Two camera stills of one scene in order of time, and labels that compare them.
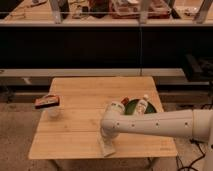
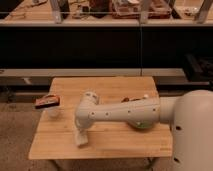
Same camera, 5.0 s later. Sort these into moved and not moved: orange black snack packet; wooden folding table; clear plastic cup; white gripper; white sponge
Moved: white gripper; white sponge
Not moved: clear plastic cup; orange black snack packet; wooden folding table
